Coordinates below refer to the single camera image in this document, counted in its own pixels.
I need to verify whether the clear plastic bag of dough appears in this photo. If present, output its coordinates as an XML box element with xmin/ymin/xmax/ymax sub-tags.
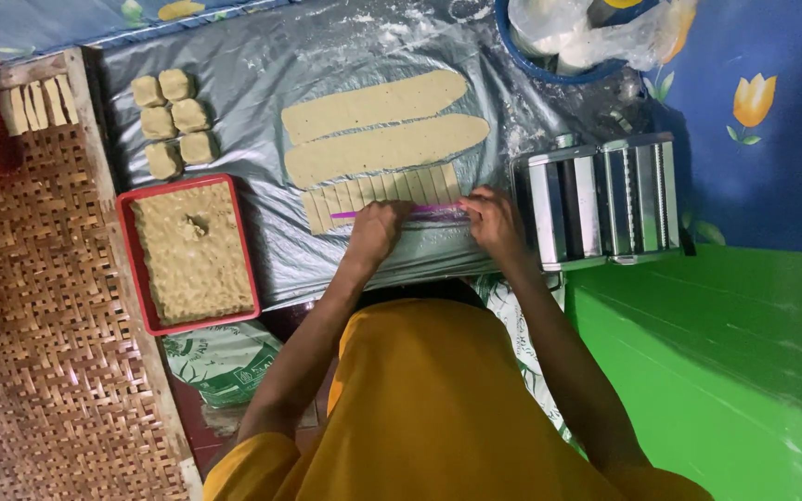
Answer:
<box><xmin>507</xmin><ymin>0</ymin><xmax>699</xmax><ymax>75</ymax></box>

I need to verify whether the steel pasta roller machine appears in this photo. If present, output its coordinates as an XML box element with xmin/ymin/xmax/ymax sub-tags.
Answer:
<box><xmin>510</xmin><ymin>132</ymin><xmax>696</xmax><ymax>274</ymax></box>

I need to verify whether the person's right hand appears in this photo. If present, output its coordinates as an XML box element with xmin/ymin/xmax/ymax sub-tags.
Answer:
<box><xmin>458</xmin><ymin>185</ymin><xmax>529</xmax><ymax>263</ymax></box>

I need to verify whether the long flat dough sheet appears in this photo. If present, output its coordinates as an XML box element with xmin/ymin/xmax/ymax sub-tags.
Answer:
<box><xmin>284</xmin><ymin>114</ymin><xmax>491</xmax><ymax>190</ymax></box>
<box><xmin>281</xmin><ymin>70</ymin><xmax>469</xmax><ymax>146</ymax></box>

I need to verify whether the group of square dough blocks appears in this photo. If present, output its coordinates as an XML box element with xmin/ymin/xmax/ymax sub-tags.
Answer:
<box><xmin>131</xmin><ymin>68</ymin><xmax>220</xmax><ymax>180</ymax></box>

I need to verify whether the blue plastic basin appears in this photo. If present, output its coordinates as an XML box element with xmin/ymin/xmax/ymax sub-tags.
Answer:
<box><xmin>495</xmin><ymin>0</ymin><xmax>663</xmax><ymax>86</ymax></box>

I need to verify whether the slab of rough dough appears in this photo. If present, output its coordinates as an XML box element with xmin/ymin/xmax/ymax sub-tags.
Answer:
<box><xmin>131</xmin><ymin>183</ymin><xmax>256</xmax><ymax>326</ymax></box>

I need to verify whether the woven bamboo tray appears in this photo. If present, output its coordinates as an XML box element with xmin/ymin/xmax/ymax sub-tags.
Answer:
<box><xmin>0</xmin><ymin>47</ymin><xmax>204</xmax><ymax>501</ymax></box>

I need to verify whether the person's yellow garment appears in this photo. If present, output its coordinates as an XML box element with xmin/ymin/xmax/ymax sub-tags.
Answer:
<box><xmin>202</xmin><ymin>298</ymin><xmax>715</xmax><ymax>501</ymax></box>

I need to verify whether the red rectangular tray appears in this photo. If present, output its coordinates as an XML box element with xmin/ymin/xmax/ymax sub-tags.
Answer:
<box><xmin>116</xmin><ymin>174</ymin><xmax>263</xmax><ymax>337</ymax></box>

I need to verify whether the row of cut dough strips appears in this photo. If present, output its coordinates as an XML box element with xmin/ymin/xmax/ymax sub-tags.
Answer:
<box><xmin>301</xmin><ymin>163</ymin><xmax>463</xmax><ymax>235</ymax></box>

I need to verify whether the white green printed sack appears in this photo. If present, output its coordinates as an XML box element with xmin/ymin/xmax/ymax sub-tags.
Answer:
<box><xmin>163</xmin><ymin>273</ymin><xmax>579</xmax><ymax>450</ymax></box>

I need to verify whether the person's left hand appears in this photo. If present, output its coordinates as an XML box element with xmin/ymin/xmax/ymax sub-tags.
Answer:
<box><xmin>344</xmin><ymin>200</ymin><xmax>416</xmax><ymax>270</ymax></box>

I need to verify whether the line of dough sticks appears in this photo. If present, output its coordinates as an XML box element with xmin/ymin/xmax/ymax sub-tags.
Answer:
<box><xmin>0</xmin><ymin>74</ymin><xmax>80</xmax><ymax>137</ymax></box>

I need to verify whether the silver plastic sheet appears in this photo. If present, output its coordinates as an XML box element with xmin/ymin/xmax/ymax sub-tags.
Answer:
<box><xmin>88</xmin><ymin>0</ymin><xmax>653</xmax><ymax>311</ymax></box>

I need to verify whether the purple plastic ruler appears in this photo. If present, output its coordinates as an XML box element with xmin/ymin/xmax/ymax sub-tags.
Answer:
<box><xmin>330</xmin><ymin>203</ymin><xmax>473</xmax><ymax>224</ymax></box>

